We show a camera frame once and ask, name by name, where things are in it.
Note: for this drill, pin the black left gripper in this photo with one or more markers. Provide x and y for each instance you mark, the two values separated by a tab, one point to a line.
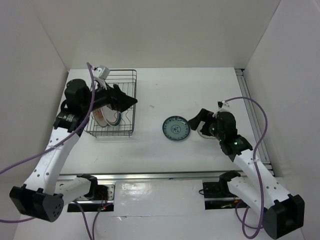
118	100

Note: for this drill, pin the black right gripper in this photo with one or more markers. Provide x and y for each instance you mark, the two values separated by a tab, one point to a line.
203	115

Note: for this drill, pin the green red rimmed white plate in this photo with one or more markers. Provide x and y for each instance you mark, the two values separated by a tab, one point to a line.
112	117

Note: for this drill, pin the orange sunburst white plate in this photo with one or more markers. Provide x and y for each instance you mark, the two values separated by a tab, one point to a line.
99	118

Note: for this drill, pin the blue patterned small plate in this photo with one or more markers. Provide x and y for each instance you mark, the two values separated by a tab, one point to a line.
176	128

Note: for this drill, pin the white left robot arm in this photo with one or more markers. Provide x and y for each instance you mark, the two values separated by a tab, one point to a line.
39	197

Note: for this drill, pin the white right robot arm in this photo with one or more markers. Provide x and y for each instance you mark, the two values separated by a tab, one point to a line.
280	212

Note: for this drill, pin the clear glass square plate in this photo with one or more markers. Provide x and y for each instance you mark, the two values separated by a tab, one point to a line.
203	135

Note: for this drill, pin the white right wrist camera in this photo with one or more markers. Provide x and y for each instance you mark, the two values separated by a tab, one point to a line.
223	106

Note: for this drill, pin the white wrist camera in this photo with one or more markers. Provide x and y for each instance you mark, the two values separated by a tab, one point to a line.
223	106
100	75

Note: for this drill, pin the grey wire dish rack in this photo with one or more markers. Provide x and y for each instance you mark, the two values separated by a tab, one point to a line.
126	79

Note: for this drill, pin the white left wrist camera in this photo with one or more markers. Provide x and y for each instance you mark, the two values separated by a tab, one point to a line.
100	75

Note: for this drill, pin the aluminium right side rail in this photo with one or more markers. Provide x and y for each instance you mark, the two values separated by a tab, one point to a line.
252	111

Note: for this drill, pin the aluminium rail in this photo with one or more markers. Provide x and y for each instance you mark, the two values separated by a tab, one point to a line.
157	176
252	111

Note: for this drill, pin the aluminium front rail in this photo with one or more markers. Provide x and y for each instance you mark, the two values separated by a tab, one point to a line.
157	176

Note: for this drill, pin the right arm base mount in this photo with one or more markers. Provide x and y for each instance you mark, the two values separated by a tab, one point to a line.
217	195

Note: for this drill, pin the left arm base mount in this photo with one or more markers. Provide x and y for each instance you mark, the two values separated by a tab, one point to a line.
103	199

